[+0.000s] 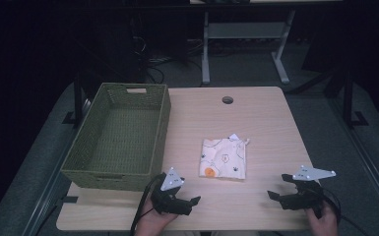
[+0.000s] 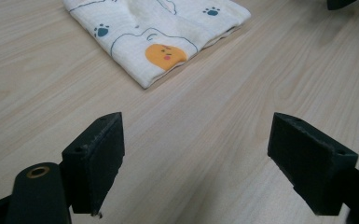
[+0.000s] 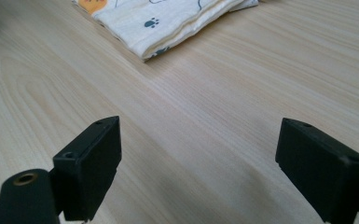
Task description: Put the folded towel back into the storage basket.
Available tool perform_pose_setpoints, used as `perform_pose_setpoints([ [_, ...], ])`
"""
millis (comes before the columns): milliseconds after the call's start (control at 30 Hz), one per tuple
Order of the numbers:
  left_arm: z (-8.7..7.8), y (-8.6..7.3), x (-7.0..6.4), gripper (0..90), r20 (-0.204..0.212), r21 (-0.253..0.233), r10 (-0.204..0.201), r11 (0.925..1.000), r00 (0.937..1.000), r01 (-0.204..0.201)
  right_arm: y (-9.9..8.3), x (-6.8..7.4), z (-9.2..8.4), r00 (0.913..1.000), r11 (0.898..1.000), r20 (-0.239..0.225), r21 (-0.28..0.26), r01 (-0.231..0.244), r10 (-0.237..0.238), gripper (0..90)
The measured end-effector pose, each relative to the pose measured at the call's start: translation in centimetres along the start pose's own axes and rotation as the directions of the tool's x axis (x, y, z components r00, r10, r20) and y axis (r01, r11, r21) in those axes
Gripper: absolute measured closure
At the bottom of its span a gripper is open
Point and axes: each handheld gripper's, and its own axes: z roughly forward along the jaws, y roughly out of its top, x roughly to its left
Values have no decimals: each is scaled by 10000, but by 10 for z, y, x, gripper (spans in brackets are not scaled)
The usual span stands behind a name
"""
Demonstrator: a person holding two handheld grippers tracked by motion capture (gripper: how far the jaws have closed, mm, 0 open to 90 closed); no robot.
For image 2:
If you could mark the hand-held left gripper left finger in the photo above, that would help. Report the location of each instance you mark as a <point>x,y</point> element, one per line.
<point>97,161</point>

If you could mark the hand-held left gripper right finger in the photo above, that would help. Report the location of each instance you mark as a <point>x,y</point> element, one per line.
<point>307,165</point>

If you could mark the white printed cloth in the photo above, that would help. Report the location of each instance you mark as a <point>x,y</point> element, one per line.
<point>155,34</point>

